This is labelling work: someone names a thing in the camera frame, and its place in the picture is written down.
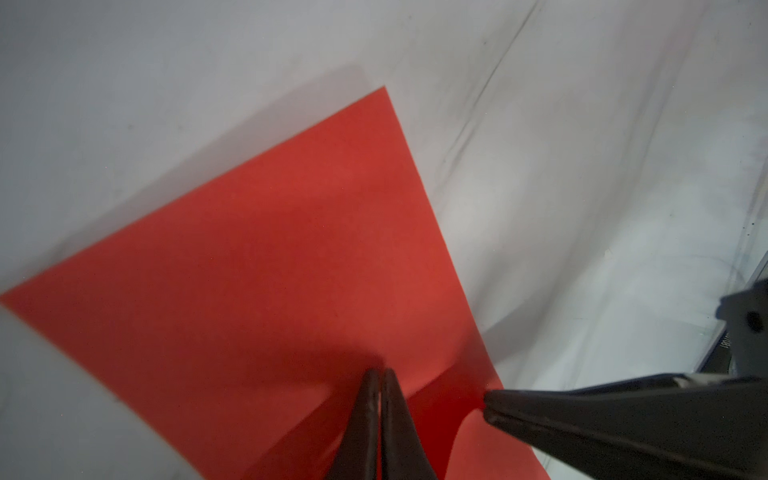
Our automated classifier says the red square paper sheet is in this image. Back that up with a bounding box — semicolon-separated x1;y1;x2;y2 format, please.
1;89;546;479

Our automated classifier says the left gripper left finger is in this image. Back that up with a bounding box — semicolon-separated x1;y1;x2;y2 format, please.
325;369;381;480

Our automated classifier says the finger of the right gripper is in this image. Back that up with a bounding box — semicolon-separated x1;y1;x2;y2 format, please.
483;374;767;479

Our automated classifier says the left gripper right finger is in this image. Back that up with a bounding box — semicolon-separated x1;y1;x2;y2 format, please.
381;369;437;480

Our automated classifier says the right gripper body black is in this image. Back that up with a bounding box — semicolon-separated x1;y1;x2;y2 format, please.
697;279;767;378

